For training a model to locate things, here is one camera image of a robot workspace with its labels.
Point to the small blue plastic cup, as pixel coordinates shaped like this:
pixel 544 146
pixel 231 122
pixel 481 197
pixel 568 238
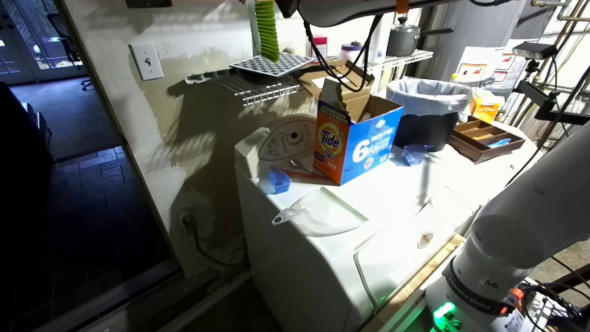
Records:
pixel 279 181

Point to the clear plastic dustpan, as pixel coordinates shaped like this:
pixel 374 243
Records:
pixel 321 212

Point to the Tide detergent cardboard box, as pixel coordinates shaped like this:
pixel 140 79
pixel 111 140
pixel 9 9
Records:
pixel 354 129

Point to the white washing machine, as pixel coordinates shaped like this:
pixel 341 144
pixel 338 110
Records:
pixel 338 282

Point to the blue plastic scoop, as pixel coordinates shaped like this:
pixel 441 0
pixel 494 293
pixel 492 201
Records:
pixel 413 155

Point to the white jar purple lid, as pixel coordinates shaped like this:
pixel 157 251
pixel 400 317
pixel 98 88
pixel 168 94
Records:
pixel 349 51

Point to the pink detergent package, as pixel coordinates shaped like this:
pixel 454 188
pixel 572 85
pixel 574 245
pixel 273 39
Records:
pixel 321 44

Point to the trash bin with white bag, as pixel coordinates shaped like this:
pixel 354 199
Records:
pixel 430 109

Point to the grey metal kettle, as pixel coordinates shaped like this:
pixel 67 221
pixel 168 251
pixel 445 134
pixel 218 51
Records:
pixel 404 37

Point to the wooden tray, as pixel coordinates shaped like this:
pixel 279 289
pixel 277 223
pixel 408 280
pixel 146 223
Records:
pixel 480 140

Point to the yellow box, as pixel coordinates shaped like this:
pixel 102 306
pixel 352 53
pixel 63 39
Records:
pixel 485 105

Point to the white wire shelf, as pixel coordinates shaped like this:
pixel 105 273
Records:
pixel 290 64

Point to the white wall outlet plate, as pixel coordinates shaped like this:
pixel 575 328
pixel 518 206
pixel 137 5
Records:
pixel 148 61

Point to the black camera on stand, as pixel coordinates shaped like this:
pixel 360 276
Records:
pixel 546 101

